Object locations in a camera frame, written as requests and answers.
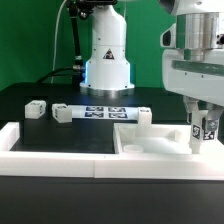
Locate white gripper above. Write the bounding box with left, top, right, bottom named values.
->
left=162, top=49, right=224, bottom=131

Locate white square tabletop part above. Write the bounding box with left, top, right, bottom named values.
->
left=113, top=123, right=224, bottom=155

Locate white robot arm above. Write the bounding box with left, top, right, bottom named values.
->
left=80, top=0, right=224, bottom=130

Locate white fiducial tag strip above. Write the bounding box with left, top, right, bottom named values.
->
left=69, top=105, right=138, bottom=120

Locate white U-shaped obstacle fence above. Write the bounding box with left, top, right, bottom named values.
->
left=0, top=122, right=224, bottom=180

